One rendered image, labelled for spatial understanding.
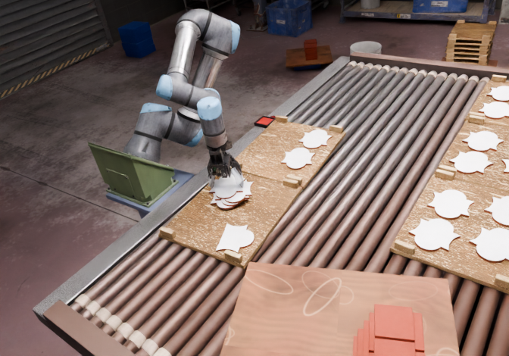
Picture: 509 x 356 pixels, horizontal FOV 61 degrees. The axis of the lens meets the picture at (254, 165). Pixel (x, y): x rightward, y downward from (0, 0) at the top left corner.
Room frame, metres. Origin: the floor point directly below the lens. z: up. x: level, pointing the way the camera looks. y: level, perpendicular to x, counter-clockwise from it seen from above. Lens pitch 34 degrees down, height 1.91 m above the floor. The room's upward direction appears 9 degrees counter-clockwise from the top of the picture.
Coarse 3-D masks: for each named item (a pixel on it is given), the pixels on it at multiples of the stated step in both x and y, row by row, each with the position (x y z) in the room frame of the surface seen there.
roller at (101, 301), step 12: (348, 72) 2.20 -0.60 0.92; (336, 84) 2.07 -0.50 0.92; (324, 96) 1.96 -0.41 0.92; (312, 108) 1.85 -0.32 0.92; (300, 120) 1.76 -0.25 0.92; (156, 252) 1.05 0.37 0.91; (144, 264) 1.00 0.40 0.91; (120, 276) 0.96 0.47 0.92; (132, 276) 0.96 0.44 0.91; (108, 288) 0.92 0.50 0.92; (120, 288) 0.92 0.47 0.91; (96, 300) 0.88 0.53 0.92; (108, 300) 0.88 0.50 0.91; (84, 312) 0.84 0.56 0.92; (96, 312) 0.85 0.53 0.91
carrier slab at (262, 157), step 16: (272, 128) 1.70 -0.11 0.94; (288, 128) 1.67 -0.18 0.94; (304, 128) 1.65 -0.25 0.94; (320, 128) 1.63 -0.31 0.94; (256, 144) 1.58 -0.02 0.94; (272, 144) 1.56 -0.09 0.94; (288, 144) 1.54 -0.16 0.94; (336, 144) 1.48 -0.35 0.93; (240, 160) 1.48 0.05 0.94; (256, 160) 1.46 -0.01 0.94; (272, 160) 1.44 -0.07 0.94; (320, 160) 1.39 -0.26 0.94; (272, 176) 1.33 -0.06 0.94; (304, 176) 1.30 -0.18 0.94
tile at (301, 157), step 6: (294, 150) 1.48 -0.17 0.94; (300, 150) 1.47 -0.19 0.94; (306, 150) 1.46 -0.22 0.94; (288, 156) 1.44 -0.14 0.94; (294, 156) 1.43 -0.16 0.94; (300, 156) 1.42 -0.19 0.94; (306, 156) 1.42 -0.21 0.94; (312, 156) 1.42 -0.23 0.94; (282, 162) 1.41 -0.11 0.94; (288, 162) 1.40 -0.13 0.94; (294, 162) 1.39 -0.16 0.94; (300, 162) 1.38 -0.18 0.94; (306, 162) 1.38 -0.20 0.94; (294, 168) 1.35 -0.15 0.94; (300, 168) 1.35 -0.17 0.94
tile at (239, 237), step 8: (224, 232) 1.06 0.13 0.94; (232, 232) 1.05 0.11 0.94; (240, 232) 1.05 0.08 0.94; (248, 232) 1.04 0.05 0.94; (224, 240) 1.02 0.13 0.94; (232, 240) 1.01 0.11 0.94; (240, 240) 1.01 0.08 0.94; (248, 240) 1.00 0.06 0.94; (224, 248) 0.98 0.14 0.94; (232, 248) 0.98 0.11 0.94
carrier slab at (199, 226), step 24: (264, 192) 1.24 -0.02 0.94; (288, 192) 1.22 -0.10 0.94; (192, 216) 1.17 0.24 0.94; (216, 216) 1.15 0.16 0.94; (240, 216) 1.13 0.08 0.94; (264, 216) 1.11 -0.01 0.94; (168, 240) 1.08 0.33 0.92; (192, 240) 1.05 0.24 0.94; (216, 240) 1.03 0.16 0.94; (264, 240) 1.01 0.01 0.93; (240, 264) 0.91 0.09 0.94
